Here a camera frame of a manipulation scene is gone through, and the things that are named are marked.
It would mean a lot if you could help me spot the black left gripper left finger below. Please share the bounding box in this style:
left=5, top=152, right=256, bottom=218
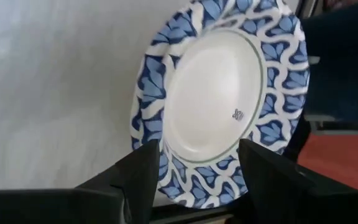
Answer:
left=0, top=139, right=161, bottom=224

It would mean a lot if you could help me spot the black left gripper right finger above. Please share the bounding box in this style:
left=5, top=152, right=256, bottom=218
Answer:
left=238, top=139, right=358, bottom=224

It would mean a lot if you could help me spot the blue patterned paper plate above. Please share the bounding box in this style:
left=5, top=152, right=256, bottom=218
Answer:
left=129, top=0, right=311, bottom=209

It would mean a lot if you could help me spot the dark blue chair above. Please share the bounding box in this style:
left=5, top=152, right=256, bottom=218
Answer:
left=300, top=0, right=358, bottom=134

